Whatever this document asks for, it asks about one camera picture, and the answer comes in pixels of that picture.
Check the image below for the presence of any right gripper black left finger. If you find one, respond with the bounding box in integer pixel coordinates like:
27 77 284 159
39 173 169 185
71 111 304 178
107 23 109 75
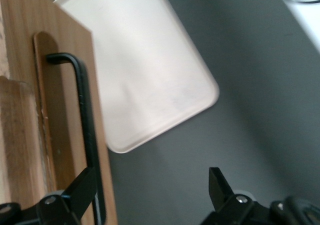
34 167 98 225

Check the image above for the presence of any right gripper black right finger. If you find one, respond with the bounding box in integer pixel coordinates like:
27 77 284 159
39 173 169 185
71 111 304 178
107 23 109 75
201 166 256 225

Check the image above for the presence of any black metal drawer handle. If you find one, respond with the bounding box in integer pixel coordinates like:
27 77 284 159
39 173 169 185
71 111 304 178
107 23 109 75
45 52 107 225

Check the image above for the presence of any wooden drawer with black handle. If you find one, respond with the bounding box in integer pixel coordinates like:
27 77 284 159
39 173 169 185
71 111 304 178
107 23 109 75
0 0 119 225

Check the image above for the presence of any wooden drawer cabinet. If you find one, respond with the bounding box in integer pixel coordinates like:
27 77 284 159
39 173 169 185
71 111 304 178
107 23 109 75
0 76 35 212

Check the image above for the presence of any cream plastic tray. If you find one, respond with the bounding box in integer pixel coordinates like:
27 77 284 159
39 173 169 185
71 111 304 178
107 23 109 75
53 0 221 155

